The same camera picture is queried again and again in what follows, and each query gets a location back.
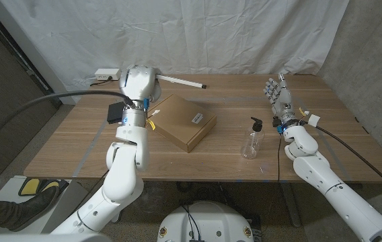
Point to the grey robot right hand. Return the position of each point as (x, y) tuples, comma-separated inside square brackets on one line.
[(282, 101)]

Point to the person's dark leg and shoe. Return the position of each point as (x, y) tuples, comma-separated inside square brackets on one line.
[(12, 211)]

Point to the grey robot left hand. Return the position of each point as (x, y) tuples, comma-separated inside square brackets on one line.
[(139, 82)]

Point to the white floor platform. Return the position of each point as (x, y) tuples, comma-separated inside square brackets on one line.
[(70, 201)]

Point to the flat brown cardboard box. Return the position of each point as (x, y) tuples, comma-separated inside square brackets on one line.
[(184, 122)]

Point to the yellow and black foot pedal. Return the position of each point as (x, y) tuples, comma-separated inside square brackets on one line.
[(29, 186)]

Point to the black flat box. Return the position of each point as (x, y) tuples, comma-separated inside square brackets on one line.
[(114, 112)]

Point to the white power strip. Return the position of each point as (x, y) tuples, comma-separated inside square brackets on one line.
[(105, 74)]

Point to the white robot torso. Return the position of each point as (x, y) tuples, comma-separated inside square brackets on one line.
[(208, 222)]

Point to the small black-framed whiteboard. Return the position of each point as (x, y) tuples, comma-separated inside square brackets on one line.
[(181, 81)]

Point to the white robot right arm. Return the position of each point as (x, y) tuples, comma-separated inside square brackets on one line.
[(339, 193)]

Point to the white backdrop cloth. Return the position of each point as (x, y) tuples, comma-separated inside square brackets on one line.
[(211, 37)]

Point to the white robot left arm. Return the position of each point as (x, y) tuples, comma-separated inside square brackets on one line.
[(123, 174)]

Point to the clear spray bottle black pump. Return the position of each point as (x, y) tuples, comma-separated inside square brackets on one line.
[(252, 141)]

